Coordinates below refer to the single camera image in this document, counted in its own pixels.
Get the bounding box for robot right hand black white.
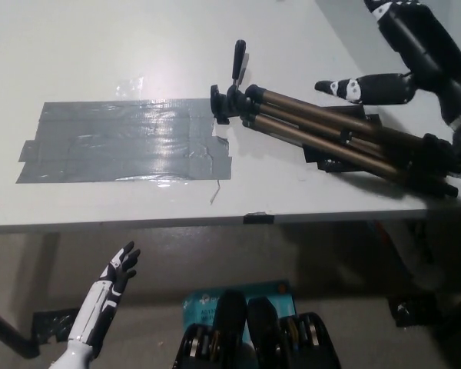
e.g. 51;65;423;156
313;0;461;127

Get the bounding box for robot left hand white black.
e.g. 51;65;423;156
67;241;141;357

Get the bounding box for bronze and black camera tripod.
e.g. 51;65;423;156
210;39;461;199

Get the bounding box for robot black legs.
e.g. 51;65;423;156
172;290;341;369

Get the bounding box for black table leg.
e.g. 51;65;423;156
0;302;38;359

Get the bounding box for teal cardboard box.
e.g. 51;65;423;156
182;279;297;347

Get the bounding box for small black edge tape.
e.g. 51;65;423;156
244;211;276;226

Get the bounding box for clear tape piece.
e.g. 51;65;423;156
114;76;145;99

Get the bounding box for grey duct tape patch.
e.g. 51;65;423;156
15;98;233;185

